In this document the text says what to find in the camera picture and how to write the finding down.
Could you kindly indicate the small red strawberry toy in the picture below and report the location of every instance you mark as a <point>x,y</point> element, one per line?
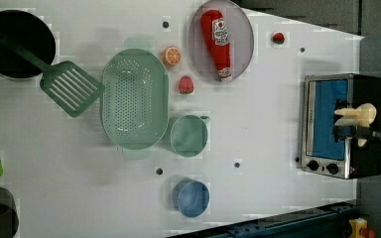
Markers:
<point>278,38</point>

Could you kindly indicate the green slotted spatula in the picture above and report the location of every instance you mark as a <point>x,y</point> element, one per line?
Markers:
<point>67,84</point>

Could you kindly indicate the green plastic colander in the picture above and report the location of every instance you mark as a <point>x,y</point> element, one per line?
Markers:
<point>135,104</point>

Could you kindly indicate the yellow red toy figure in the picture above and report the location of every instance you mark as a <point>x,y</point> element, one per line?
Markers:
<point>360,229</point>

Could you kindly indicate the grey round plate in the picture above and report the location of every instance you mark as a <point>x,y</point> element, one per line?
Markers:
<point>240,35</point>

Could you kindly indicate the red ketchup bottle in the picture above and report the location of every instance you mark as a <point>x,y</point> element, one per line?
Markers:
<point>216,38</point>

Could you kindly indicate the blue metal frame rail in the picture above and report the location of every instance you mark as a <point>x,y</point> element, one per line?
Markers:
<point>328,221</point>

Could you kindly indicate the green mug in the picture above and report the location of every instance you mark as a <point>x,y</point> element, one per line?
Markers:
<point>189,135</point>

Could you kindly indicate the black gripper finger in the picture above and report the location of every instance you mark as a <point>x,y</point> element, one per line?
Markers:
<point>341,133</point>
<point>340,104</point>

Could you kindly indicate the orange slice toy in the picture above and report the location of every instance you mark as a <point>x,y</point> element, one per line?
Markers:
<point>171,56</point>

